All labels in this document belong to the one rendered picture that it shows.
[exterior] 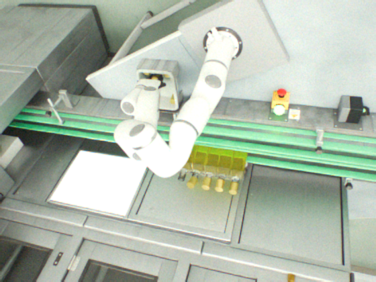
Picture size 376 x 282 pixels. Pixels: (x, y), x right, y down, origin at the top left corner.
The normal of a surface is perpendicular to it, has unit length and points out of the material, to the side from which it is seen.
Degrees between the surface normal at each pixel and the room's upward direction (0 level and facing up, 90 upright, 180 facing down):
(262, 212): 91
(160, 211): 90
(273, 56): 3
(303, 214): 90
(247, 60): 3
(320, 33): 0
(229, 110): 90
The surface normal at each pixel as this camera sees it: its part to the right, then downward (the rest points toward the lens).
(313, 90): -0.26, 0.73
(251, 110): -0.10, -0.66
